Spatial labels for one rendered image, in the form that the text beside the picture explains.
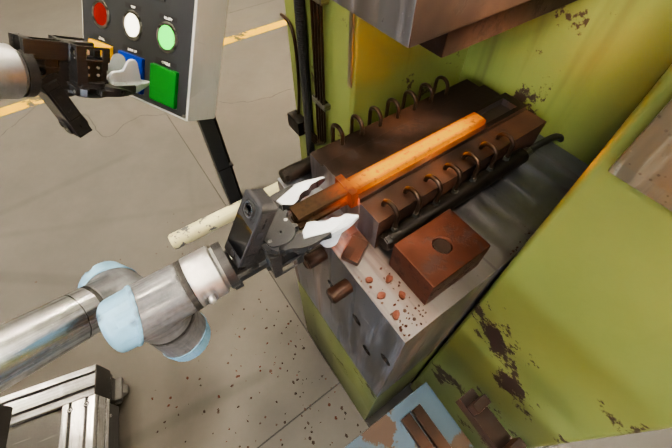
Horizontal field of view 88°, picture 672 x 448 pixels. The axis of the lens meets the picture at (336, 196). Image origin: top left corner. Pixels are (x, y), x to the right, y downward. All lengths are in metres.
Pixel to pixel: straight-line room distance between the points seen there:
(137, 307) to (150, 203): 1.55
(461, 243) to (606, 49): 0.43
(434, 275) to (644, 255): 0.23
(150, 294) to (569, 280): 0.54
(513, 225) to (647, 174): 0.32
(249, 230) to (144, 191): 1.67
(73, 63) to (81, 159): 1.80
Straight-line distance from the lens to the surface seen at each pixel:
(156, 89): 0.85
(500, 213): 0.71
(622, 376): 0.63
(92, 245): 2.02
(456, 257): 0.55
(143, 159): 2.30
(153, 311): 0.51
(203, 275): 0.50
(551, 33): 0.83
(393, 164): 0.60
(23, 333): 0.61
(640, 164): 0.41
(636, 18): 0.77
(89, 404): 1.42
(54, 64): 0.71
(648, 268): 0.50
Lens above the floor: 1.43
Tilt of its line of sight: 51 degrees down
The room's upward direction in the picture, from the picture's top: straight up
